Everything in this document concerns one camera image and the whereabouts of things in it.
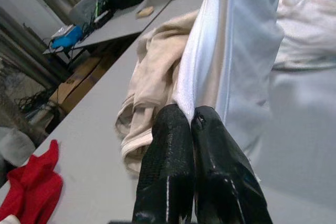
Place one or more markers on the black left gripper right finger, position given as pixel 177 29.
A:
pixel 223 176

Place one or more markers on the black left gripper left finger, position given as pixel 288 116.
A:
pixel 168 169

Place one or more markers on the white T-shirt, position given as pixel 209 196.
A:
pixel 249 64

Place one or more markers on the cream trousers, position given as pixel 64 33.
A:
pixel 157 77

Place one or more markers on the brown cardboard box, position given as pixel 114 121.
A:
pixel 78 85

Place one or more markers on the plain red cloth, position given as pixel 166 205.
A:
pixel 31 190

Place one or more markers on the white table with grey legs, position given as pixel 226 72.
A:
pixel 118 28

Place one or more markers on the light grey pillow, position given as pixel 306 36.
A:
pixel 13 145

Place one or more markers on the beige remote control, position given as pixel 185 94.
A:
pixel 145 12

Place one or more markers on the blue plastic device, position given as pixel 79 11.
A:
pixel 67 37

